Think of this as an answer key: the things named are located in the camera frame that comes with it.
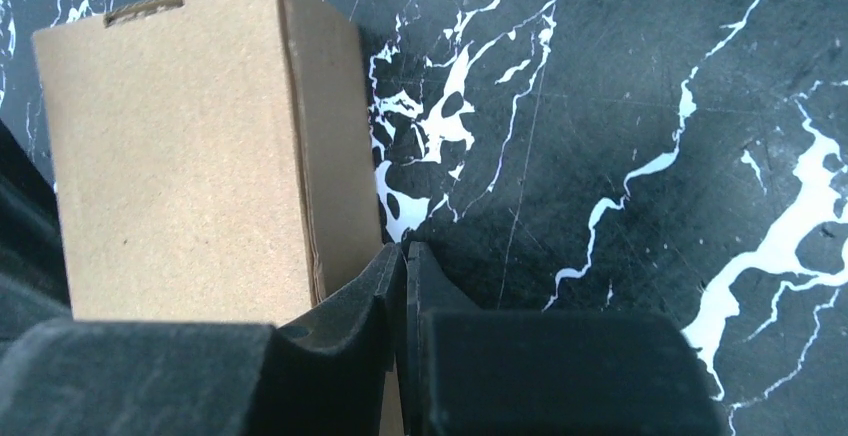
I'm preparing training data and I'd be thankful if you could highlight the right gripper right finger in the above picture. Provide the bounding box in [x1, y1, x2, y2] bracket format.
[405, 242, 722, 435]

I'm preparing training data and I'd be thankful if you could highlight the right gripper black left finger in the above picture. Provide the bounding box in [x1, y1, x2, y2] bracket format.
[1, 244, 405, 435]

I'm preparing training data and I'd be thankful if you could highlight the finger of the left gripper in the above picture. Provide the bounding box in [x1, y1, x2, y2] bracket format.
[1, 126, 71, 352]

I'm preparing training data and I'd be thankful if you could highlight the brown cardboard box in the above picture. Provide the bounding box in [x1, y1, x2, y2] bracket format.
[31, 0, 407, 436]

